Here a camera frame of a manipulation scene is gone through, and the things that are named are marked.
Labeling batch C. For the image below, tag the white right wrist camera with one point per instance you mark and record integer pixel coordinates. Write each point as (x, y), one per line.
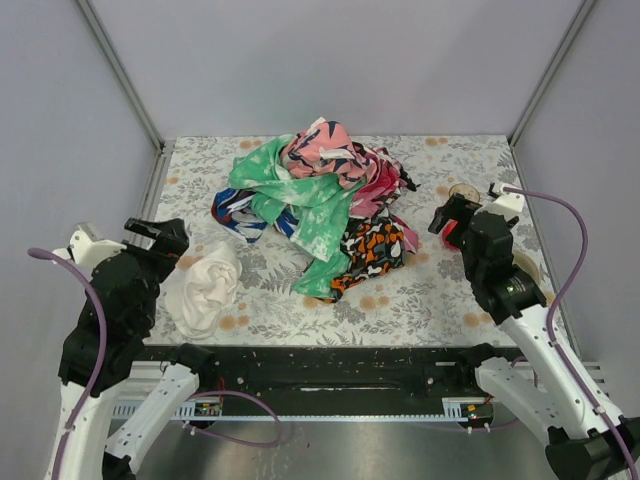
(505, 202)

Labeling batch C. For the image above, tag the orange grey camouflage cloth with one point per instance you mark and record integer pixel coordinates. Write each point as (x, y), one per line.
(374, 247)

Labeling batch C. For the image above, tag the pink navy leaf-print cloth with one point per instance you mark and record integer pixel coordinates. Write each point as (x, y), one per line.
(326, 148)

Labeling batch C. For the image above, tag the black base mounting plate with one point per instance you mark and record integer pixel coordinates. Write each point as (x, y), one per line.
(331, 382)

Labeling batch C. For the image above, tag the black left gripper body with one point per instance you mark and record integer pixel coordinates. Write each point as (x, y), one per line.
(163, 240)

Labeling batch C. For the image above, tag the red apple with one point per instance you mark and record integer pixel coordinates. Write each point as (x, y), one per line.
(450, 235)

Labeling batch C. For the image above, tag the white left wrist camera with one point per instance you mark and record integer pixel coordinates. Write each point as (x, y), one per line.
(87, 247)

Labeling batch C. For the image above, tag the right aluminium frame post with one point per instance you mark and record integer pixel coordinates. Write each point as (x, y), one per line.
(558, 58)

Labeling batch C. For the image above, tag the green tie-dye cloth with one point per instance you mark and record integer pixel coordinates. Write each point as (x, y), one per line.
(320, 204)

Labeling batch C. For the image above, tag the floral patterned table mat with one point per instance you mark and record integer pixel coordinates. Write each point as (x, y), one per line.
(426, 303)

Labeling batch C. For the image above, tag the beige metal bowl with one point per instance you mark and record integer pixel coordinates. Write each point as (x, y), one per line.
(526, 263)

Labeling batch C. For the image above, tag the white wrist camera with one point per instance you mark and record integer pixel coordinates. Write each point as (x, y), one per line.
(87, 247)
(505, 202)

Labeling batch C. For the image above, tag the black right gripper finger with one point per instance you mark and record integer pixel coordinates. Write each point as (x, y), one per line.
(442, 217)
(459, 201)

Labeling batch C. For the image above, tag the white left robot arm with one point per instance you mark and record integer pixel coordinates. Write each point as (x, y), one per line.
(96, 361)

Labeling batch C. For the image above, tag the left aluminium frame post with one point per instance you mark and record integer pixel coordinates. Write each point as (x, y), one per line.
(105, 45)

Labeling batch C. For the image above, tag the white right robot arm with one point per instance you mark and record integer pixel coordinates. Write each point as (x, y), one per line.
(584, 434)

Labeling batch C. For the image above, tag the blue red white cloth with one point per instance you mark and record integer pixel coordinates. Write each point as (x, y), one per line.
(246, 214)

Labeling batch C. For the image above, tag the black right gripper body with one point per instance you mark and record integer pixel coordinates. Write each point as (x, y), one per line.
(456, 211)

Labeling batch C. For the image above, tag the aluminium frame post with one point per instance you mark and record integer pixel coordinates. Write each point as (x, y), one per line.
(105, 45)
(558, 58)

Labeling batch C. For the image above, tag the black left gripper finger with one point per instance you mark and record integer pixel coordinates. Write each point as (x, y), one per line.
(142, 228)
(172, 237)

